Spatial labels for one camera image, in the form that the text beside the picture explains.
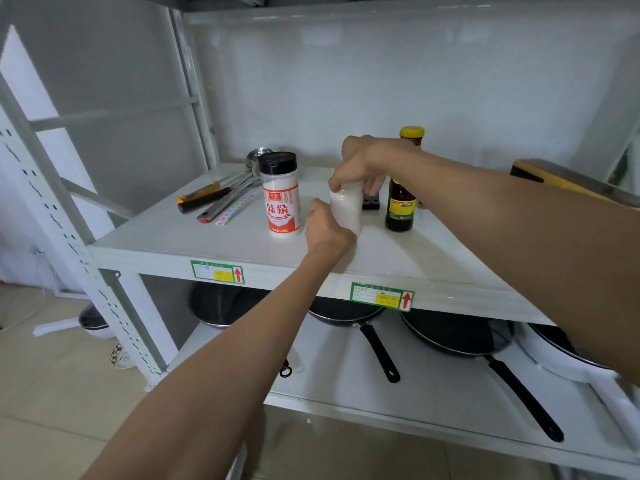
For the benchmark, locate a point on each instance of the white plastic bottle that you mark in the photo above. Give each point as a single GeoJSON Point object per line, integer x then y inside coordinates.
{"type": "Point", "coordinates": [347, 209]}

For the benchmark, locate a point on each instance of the colourful dotted paper sleeve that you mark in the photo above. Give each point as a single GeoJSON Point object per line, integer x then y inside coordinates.
{"type": "Point", "coordinates": [240, 208]}

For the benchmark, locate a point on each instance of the green shelf label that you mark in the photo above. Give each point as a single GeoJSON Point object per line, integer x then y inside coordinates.
{"type": "Point", "coordinates": [381, 296]}
{"type": "Point", "coordinates": [217, 271]}

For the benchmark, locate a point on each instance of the person's right hand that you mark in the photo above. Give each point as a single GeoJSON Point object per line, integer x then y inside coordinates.
{"type": "Point", "coordinates": [365, 157]}

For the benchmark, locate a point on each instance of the black hook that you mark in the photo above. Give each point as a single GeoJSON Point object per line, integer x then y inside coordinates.
{"type": "Point", "coordinates": [285, 369]}

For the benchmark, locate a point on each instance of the seasoning jar with black lid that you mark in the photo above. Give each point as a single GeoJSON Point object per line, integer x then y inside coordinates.
{"type": "Point", "coordinates": [281, 199]}

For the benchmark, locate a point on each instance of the small black frying pan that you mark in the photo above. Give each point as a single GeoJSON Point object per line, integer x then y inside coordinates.
{"type": "Point", "coordinates": [345, 314]}

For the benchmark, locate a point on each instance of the person's left hand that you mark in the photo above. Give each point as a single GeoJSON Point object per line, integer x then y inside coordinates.
{"type": "Point", "coordinates": [327, 234]}

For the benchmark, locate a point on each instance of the steel ladle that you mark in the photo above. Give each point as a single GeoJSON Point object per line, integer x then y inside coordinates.
{"type": "Point", "coordinates": [255, 159]}

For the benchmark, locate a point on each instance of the large black frying pan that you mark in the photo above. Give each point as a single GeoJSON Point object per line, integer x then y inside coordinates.
{"type": "Point", "coordinates": [455, 334]}

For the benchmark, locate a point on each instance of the dark sauce bottle yellow cap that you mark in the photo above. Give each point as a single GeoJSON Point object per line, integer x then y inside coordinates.
{"type": "Point", "coordinates": [400, 209]}

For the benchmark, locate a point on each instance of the black pot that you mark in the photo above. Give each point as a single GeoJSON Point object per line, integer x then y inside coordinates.
{"type": "Point", "coordinates": [220, 304]}

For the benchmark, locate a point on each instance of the person's left forearm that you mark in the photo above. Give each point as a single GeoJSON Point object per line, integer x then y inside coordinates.
{"type": "Point", "coordinates": [235, 364]}

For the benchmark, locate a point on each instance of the yellow and black board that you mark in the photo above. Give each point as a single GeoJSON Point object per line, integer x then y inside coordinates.
{"type": "Point", "coordinates": [560, 179]}

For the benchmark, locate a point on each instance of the person's left thumb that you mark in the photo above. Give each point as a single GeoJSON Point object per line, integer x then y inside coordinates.
{"type": "Point", "coordinates": [320, 208]}

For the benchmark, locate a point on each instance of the steel utensil with red tip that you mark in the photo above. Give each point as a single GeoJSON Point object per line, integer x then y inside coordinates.
{"type": "Point", "coordinates": [225, 204]}

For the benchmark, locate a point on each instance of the person's right thumb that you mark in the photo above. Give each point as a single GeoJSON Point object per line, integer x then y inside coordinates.
{"type": "Point", "coordinates": [340, 180]}

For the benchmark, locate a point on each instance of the small black block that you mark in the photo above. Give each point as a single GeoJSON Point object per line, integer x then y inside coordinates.
{"type": "Point", "coordinates": [370, 201]}

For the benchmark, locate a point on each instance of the white metal shelf rack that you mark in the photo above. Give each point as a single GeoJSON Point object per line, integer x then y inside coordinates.
{"type": "Point", "coordinates": [430, 254]}

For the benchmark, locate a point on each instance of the person's right forearm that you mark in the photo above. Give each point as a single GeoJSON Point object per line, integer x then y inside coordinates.
{"type": "Point", "coordinates": [525, 234]}

